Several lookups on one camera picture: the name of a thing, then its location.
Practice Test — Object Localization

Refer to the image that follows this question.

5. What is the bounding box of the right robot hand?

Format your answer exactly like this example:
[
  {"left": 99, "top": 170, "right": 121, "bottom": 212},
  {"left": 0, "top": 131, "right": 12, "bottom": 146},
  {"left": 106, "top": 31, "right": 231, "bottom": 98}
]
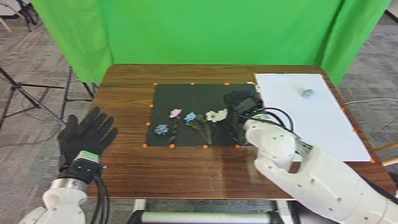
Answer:
[{"left": 222, "top": 88, "right": 265, "bottom": 113}]

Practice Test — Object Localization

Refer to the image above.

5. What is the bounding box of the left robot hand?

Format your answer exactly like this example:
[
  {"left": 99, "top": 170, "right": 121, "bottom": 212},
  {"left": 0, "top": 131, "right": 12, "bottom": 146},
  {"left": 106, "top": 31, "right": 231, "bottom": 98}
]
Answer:
[{"left": 55, "top": 106, "right": 121, "bottom": 158}]

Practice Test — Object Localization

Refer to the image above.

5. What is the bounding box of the white flower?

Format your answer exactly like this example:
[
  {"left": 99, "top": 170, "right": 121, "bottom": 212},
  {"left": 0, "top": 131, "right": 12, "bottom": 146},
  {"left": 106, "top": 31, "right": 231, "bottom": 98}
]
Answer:
[{"left": 202, "top": 108, "right": 231, "bottom": 145}]

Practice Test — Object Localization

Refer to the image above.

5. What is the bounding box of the dark mat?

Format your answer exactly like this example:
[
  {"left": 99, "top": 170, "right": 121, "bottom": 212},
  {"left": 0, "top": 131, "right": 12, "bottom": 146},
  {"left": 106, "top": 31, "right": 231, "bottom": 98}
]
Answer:
[{"left": 144, "top": 82, "right": 263, "bottom": 148}]

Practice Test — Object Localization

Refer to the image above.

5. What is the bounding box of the pink flower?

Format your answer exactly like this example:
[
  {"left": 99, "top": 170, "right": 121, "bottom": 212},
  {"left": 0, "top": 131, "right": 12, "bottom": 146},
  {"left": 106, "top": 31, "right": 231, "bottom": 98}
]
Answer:
[{"left": 167, "top": 108, "right": 186, "bottom": 144}]

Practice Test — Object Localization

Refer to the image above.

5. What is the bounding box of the white sheet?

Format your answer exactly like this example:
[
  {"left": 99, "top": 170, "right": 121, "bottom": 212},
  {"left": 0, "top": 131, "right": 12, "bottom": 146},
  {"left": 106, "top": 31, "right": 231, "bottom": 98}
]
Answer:
[{"left": 252, "top": 73, "right": 375, "bottom": 163}]

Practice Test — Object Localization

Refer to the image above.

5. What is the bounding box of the black tripod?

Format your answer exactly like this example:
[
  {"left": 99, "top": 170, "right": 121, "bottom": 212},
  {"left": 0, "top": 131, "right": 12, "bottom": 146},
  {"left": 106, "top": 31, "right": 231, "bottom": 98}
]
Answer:
[{"left": 0, "top": 66, "right": 67, "bottom": 129}]

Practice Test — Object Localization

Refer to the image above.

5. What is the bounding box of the pale grey bar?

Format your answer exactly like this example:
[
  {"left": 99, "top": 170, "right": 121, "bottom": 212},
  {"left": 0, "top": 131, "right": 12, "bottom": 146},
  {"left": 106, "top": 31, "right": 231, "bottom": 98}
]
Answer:
[{"left": 138, "top": 211, "right": 275, "bottom": 224}]

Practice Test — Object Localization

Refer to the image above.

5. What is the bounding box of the black cable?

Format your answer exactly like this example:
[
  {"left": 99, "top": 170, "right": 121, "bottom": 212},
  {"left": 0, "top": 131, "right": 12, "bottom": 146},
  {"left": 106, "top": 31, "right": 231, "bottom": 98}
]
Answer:
[
  {"left": 250, "top": 106, "right": 302, "bottom": 138},
  {"left": 90, "top": 175, "right": 114, "bottom": 224}
]

